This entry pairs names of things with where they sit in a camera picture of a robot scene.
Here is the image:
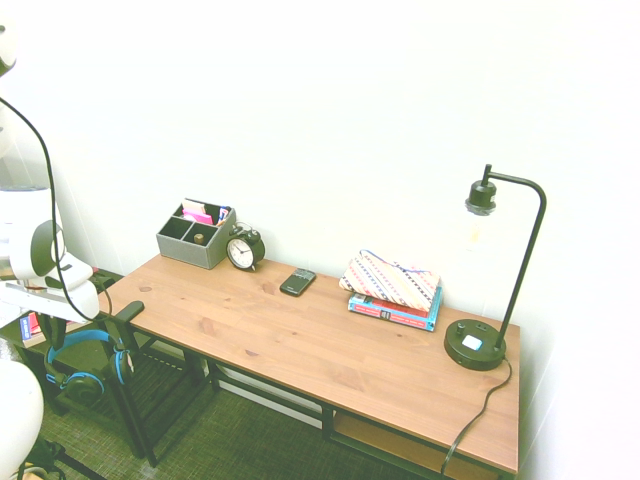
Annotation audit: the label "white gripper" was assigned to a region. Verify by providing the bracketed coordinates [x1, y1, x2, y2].
[0, 281, 101, 352]

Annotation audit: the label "black and blue headphone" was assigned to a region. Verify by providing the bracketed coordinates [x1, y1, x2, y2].
[43, 328, 137, 406]

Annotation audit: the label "black metal headphone hanger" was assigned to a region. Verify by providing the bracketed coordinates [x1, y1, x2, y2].
[101, 300, 148, 389]

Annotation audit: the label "red and white book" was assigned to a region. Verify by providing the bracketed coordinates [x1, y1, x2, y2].
[18, 310, 52, 349]

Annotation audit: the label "grey fabric organizer box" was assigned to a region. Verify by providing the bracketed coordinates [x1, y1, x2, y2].
[155, 196, 238, 272]

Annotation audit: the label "pink sticky notes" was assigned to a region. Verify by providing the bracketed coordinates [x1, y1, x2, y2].
[180, 208, 214, 227]

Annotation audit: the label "black twin-bell alarm clock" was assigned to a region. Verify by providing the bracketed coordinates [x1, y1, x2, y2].
[225, 221, 267, 273]

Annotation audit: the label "black smartphone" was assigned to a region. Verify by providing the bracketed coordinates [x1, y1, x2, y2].
[278, 267, 318, 298]

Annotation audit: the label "striped fabric pouch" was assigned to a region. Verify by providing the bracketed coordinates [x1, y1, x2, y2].
[338, 248, 443, 308]

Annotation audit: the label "blue book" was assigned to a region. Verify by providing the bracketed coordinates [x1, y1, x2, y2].
[346, 286, 445, 333]

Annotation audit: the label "black desk lamp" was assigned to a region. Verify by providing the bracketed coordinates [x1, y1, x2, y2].
[443, 163, 548, 373]

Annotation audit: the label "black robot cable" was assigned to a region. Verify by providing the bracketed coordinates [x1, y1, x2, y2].
[0, 95, 114, 324]

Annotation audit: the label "wooden desk with black frame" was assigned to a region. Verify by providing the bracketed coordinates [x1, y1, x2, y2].
[98, 254, 522, 480]

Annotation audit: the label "black lamp power cable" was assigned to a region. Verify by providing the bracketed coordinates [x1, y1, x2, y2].
[439, 356, 514, 477]

